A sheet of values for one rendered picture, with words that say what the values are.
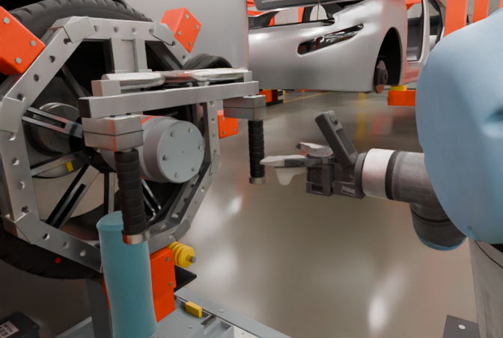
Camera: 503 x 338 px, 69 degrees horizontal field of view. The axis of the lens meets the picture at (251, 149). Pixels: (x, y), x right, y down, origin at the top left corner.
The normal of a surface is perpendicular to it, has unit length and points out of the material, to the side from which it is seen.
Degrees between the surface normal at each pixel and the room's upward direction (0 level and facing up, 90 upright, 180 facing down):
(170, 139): 90
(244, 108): 90
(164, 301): 90
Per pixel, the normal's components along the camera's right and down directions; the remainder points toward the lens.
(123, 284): 0.14, 0.25
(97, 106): 0.80, 0.10
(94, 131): -0.60, 0.21
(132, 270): 0.56, 0.16
